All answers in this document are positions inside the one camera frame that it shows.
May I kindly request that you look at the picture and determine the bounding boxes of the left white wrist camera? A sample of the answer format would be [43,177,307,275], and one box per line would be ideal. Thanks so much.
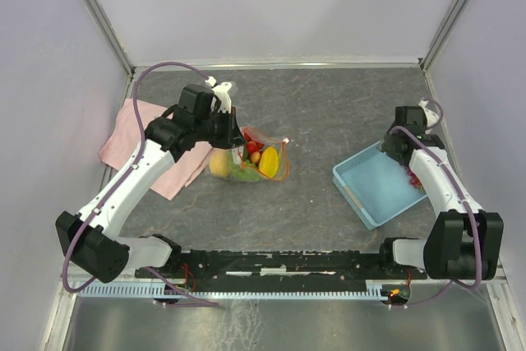
[205,76,238,113]

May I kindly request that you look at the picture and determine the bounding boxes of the yellow pear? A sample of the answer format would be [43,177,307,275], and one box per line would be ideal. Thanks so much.
[208,150,231,178]

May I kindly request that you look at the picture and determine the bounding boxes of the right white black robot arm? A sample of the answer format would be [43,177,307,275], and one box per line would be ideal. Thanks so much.
[376,105,504,287]

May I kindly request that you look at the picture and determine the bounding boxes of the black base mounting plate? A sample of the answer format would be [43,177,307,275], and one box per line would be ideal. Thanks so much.
[156,250,427,292]

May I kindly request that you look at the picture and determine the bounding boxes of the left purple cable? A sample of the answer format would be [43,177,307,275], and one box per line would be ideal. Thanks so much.
[61,61,210,294]

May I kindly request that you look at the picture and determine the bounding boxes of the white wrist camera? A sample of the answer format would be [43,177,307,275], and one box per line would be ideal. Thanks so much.
[418,98,443,131]
[205,76,238,113]

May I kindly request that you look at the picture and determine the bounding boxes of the yellow starfruit slice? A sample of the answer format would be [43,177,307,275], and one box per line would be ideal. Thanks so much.
[258,146,279,178]

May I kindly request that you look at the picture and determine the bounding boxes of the light blue cable duct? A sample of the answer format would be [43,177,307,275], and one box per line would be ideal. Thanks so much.
[79,280,401,302]

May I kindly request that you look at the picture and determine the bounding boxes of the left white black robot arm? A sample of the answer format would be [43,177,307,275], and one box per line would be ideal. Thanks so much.
[55,82,245,284]

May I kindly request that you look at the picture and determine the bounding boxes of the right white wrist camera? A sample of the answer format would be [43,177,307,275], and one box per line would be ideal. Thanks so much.
[418,98,443,131]

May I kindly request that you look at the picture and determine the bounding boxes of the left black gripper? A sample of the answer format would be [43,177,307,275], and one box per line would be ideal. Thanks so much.
[195,106,247,150]

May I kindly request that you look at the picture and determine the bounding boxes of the pink folded cloth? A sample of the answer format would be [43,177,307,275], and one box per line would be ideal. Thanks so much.
[99,99,212,201]

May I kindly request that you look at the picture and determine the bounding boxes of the clear orange zip top bag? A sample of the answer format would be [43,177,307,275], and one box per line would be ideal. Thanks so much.
[206,127,289,182]

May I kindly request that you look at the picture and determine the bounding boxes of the light blue plastic basket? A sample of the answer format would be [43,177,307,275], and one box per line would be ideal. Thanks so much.
[332,141,427,230]

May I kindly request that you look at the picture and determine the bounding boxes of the green grape bunch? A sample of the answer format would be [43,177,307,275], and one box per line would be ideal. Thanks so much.
[229,159,261,182]

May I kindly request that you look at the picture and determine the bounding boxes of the red strawberries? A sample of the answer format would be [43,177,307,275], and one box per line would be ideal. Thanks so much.
[243,132,265,165]

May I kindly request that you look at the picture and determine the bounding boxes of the red grape bunch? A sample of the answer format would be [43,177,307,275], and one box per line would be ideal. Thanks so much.
[404,166,425,193]

